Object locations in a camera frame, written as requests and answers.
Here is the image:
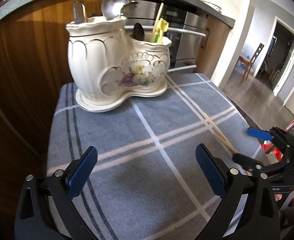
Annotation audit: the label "white floral ceramic utensil holder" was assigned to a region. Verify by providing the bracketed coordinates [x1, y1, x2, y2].
[66, 16, 171, 113]

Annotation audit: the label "stainless steel oven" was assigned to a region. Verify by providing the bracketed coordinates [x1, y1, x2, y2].
[124, 0, 208, 73]

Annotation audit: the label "black plastic spoon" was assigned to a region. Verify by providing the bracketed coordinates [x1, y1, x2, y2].
[133, 23, 145, 41]

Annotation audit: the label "silver fork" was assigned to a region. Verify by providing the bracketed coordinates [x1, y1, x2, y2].
[73, 2, 85, 24]

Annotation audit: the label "white bowl on counter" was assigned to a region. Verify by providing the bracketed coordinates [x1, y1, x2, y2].
[203, 1, 222, 13]

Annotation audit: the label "yellow tulip training chopsticks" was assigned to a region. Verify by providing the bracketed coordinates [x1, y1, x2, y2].
[151, 23, 163, 43]

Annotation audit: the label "green yellow tulip spoon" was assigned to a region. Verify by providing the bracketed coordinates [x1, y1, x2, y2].
[158, 18, 169, 43]

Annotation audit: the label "red plastic bag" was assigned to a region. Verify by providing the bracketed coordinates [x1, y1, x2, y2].
[261, 119, 294, 162]

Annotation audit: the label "wooden dining chair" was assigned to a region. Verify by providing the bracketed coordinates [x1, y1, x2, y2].
[238, 43, 264, 83]

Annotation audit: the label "single wooden chopstick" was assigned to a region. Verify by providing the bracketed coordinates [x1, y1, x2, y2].
[150, 3, 164, 42]

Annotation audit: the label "silver spoon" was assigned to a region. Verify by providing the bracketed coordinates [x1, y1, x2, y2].
[101, 0, 129, 21]

